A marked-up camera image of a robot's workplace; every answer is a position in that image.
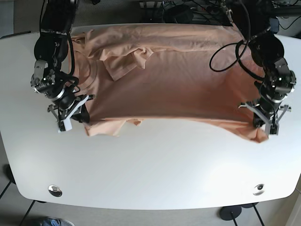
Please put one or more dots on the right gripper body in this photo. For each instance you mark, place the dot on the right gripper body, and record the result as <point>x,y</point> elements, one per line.
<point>60,88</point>

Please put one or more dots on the black power adapter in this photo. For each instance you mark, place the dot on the black power adapter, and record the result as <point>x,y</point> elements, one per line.
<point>179,14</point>

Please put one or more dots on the grey sneaker shoe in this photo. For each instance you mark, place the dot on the grey sneaker shoe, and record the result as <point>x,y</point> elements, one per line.
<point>57,222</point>

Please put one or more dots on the chrome table grommet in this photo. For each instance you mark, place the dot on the chrome table grommet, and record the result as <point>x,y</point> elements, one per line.
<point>258,189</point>
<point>55,191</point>

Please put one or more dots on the left chrome table grommet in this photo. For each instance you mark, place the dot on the left chrome table grommet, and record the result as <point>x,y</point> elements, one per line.
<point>55,191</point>

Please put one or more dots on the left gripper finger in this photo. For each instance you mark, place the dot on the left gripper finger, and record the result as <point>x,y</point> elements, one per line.
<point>257,122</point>

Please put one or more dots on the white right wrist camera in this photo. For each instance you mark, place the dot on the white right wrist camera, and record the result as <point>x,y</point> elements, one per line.
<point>64,125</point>

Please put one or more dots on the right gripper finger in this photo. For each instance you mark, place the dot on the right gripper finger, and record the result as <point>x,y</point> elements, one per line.
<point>81,115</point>

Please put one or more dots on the black round stand base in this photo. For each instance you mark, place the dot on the black round stand base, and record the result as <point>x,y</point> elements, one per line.
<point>229,213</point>

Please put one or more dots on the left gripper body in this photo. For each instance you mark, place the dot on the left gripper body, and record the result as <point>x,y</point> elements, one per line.
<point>278,82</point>

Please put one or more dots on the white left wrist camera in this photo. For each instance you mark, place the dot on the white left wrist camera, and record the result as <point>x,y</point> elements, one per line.
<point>271,128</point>

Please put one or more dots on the black electronics box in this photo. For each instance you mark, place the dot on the black electronics box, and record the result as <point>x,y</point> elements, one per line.
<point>274,25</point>

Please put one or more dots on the beige T-shirt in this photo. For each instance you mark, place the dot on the beige T-shirt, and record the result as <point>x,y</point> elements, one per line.
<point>164,71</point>

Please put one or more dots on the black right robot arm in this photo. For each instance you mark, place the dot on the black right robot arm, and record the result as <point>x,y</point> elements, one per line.
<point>55,62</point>

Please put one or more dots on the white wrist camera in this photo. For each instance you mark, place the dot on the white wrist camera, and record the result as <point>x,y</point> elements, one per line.
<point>64,125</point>
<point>271,128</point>

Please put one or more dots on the right chrome table grommet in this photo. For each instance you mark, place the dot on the right chrome table grommet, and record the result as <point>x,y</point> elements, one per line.
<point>258,189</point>

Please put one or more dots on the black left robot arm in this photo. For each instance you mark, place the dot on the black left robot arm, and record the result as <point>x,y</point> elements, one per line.
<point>254,19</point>

